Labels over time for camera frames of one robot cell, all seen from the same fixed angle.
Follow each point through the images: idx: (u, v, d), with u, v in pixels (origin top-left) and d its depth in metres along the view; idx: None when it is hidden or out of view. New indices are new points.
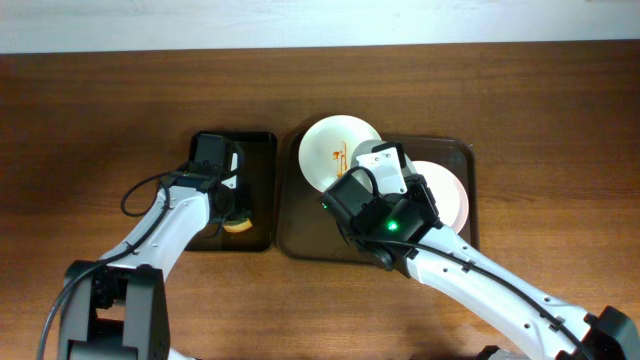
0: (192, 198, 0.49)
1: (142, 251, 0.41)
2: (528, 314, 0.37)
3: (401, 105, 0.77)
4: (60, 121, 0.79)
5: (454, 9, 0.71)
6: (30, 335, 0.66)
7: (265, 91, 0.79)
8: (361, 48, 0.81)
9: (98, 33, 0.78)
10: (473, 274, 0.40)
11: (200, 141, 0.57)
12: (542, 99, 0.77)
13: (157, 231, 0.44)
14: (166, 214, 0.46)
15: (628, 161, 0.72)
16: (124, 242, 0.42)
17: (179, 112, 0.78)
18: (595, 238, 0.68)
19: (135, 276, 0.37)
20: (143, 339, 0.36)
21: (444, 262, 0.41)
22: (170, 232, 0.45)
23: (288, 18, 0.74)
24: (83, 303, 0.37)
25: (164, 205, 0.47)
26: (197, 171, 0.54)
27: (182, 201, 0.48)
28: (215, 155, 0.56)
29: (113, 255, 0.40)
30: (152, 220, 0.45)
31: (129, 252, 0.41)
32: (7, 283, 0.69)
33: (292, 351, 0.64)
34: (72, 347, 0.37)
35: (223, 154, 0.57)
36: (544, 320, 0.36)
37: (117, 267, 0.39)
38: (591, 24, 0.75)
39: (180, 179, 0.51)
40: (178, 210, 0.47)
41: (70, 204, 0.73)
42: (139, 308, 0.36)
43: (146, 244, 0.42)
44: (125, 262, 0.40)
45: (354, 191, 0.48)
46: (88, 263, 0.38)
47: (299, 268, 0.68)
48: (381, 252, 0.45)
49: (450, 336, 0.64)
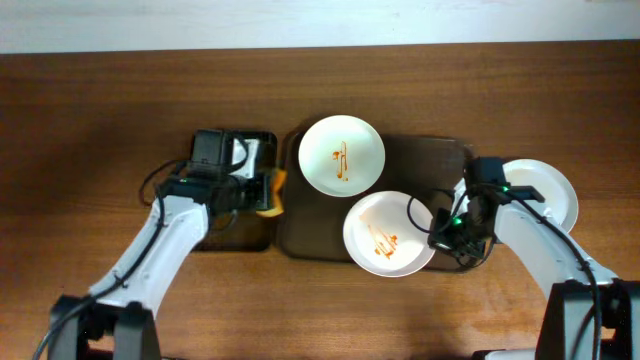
0: (186, 212, 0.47)
1: (133, 283, 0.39)
2: (568, 259, 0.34)
3: (400, 105, 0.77)
4: (60, 121, 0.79)
5: (454, 8, 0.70)
6: (30, 335, 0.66)
7: (265, 91, 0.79)
8: (360, 47, 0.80)
9: (98, 33, 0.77)
10: (544, 228, 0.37)
11: (197, 137, 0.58)
12: (541, 99, 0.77)
13: (151, 255, 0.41)
14: (160, 233, 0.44)
15: (627, 161, 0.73)
16: (112, 273, 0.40)
17: (180, 112, 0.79)
18: (593, 237, 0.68)
19: (125, 316, 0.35)
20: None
21: (521, 211, 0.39)
22: (165, 255, 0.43)
23: (288, 17, 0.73)
24: (70, 342, 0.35)
25: (157, 223, 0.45)
26: (196, 173, 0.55)
27: (178, 215, 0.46)
28: (213, 154, 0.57)
29: (102, 288, 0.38)
30: (144, 243, 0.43)
31: (119, 284, 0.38)
32: (7, 283, 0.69)
33: (292, 351, 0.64)
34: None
35: (221, 153, 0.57)
36: (580, 273, 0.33)
37: (106, 303, 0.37)
38: (592, 24, 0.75)
39: (177, 182, 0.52)
40: (172, 227, 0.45)
41: (70, 205, 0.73)
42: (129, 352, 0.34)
43: (137, 273, 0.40)
44: (114, 297, 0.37)
45: (490, 168, 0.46)
46: (75, 299, 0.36)
47: (298, 268, 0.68)
48: (483, 202, 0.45)
49: (450, 336, 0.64)
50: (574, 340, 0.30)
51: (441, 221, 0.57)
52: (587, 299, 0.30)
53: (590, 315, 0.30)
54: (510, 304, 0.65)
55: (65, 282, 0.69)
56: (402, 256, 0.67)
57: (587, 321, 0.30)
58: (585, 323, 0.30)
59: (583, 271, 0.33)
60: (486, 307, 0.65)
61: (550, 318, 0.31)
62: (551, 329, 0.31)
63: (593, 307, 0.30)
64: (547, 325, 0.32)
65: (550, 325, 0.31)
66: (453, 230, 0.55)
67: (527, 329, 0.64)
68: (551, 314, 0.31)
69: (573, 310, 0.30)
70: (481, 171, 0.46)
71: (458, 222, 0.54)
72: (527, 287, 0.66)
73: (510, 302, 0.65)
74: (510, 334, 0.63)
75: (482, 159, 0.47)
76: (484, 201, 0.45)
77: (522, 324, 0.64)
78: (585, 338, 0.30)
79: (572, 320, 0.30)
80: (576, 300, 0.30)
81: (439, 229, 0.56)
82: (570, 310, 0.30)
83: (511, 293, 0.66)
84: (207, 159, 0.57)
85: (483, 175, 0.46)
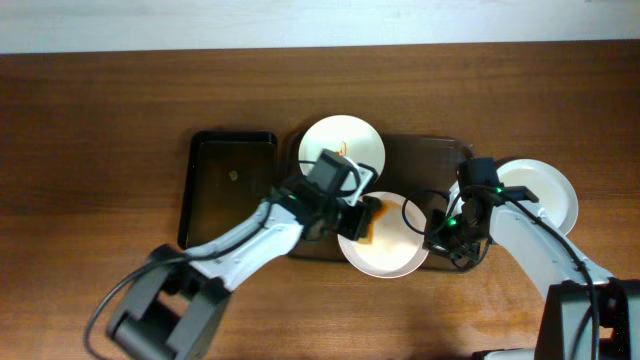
0: (288, 225, 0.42)
1: (224, 261, 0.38)
2: (564, 259, 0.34)
3: (400, 104, 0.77)
4: (60, 121, 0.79)
5: (454, 8, 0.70)
6: (30, 334, 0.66)
7: (264, 91, 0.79)
8: (361, 47, 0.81)
9: (99, 33, 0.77)
10: (539, 228, 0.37)
11: (325, 152, 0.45)
12: (541, 99, 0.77)
13: (249, 240, 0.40)
14: (258, 233, 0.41)
15: (627, 160, 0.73)
16: (213, 244, 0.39)
17: (180, 112, 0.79)
18: (594, 238, 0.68)
19: (206, 286, 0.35)
20: (182, 350, 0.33)
21: (516, 212, 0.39)
22: (254, 256, 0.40)
23: (287, 17, 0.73)
24: (151, 287, 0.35)
25: (259, 223, 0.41)
26: (304, 195, 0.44)
27: (278, 224, 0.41)
28: (326, 180, 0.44)
29: (200, 252, 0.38)
30: (242, 233, 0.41)
31: (212, 257, 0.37)
32: (7, 283, 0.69)
33: (292, 351, 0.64)
34: (123, 320, 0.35)
35: (336, 181, 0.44)
36: (576, 274, 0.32)
37: (195, 267, 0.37)
38: (594, 24, 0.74)
39: (283, 201, 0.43)
40: (271, 232, 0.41)
41: (71, 205, 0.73)
42: (194, 322, 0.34)
43: (231, 255, 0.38)
44: (205, 266, 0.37)
45: (484, 168, 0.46)
46: (175, 251, 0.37)
47: (299, 268, 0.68)
48: (476, 205, 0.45)
49: (449, 335, 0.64)
50: (573, 343, 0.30)
51: (434, 223, 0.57)
52: (583, 299, 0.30)
53: (589, 316, 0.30)
54: (510, 304, 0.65)
55: (66, 282, 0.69)
56: (395, 260, 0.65)
57: (585, 322, 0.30)
58: (583, 324, 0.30)
59: (579, 271, 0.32)
60: (486, 307, 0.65)
61: (546, 320, 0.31)
62: (548, 330, 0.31)
63: (589, 307, 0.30)
64: (545, 328, 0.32)
65: (546, 326, 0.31)
66: (448, 233, 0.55)
67: (527, 329, 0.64)
68: (548, 315, 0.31)
69: (570, 311, 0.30)
70: (472, 172, 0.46)
71: (453, 223, 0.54)
72: (527, 287, 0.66)
73: (509, 302, 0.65)
74: (510, 334, 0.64)
75: (470, 159, 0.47)
76: (479, 203, 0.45)
77: (522, 324, 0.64)
78: (585, 340, 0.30)
79: (569, 322, 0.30)
80: (572, 301, 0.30)
81: (434, 231, 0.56)
82: (568, 311, 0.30)
83: (511, 293, 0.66)
84: (317, 184, 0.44)
85: (475, 175, 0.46)
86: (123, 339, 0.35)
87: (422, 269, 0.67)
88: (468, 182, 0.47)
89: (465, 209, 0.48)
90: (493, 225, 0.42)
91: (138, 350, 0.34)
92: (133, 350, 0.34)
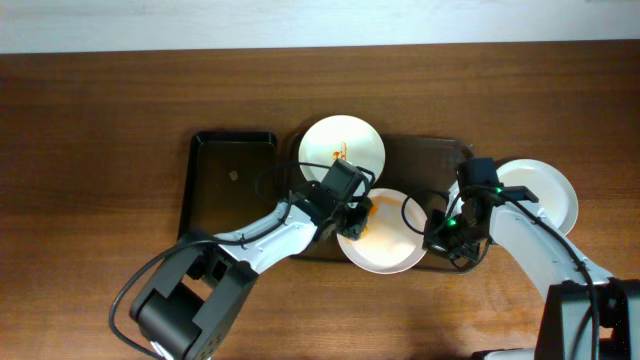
0: (303, 225, 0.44)
1: (250, 249, 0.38)
2: (564, 259, 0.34)
3: (400, 104, 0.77)
4: (60, 121, 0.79)
5: (455, 8, 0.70)
6: (30, 334, 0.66)
7: (265, 91, 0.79)
8: (361, 48, 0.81)
9: (99, 33, 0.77)
10: (539, 228, 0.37)
11: (339, 161, 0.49)
12: (541, 99, 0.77)
13: (271, 233, 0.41)
14: (278, 227, 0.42)
15: (627, 161, 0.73)
16: (239, 232, 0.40)
17: (181, 112, 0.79)
18: (594, 238, 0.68)
19: (235, 269, 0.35)
20: (207, 329, 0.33)
21: (516, 212, 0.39)
22: (274, 249, 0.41)
23: (288, 17, 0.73)
24: (181, 266, 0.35)
25: (277, 219, 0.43)
26: (319, 199, 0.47)
27: (295, 223, 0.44)
28: (340, 186, 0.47)
29: (227, 237, 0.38)
30: (263, 226, 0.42)
31: (239, 243, 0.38)
32: (7, 282, 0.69)
33: (292, 351, 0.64)
34: (152, 296, 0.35)
35: (349, 188, 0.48)
36: (576, 274, 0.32)
37: (223, 250, 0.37)
38: (594, 24, 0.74)
39: (300, 203, 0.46)
40: (289, 229, 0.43)
41: (71, 205, 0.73)
42: (221, 303, 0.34)
43: (255, 244, 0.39)
44: (232, 251, 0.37)
45: (484, 169, 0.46)
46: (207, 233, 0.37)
47: (299, 269, 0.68)
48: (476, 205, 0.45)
49: (450, 335, 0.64)
50: (574, 344, 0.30)
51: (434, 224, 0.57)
52: (583, 300, 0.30)
53: (589, 316, 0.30)
54: (510, 304, 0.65)
55: (66, 281, 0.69)
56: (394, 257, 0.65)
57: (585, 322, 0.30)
58: (583, 324, 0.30)
59: (579, 271, 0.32)
60: (486, 307, 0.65)
61: (547, 320, 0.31)
62: (548, 330, 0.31)
63: (590, 307, 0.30)
64: (546, 328, 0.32)
65: (547, 326, 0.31)
66: (447, 233, 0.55)
67: (527, 329, 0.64)
68: (549, 315, 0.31)
69: (570, 311, 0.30)
70: (472, 173, 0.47)
71: (453, 223, 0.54)
72: (527, 287, 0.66)
73: (509, 302, 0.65)
74: (510, 335, 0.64)
75: (469, 159, 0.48)
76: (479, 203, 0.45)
77: (522, 324, 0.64)
78: (585, 340, 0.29)
79: (568, 322, 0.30)
80: (572, 301, 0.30)
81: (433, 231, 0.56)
82: (568, 311, 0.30)
83: (511, 293, 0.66)
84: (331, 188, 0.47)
85: (475, 175, 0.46)
86: (148, 317, 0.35)
87: (422, 269, 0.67)
88: (468, 182, 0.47)
89: (465, 209, 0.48)
90: (493, 225, 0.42)
91: (161, 329, 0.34)
92: (158, 327, 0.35)
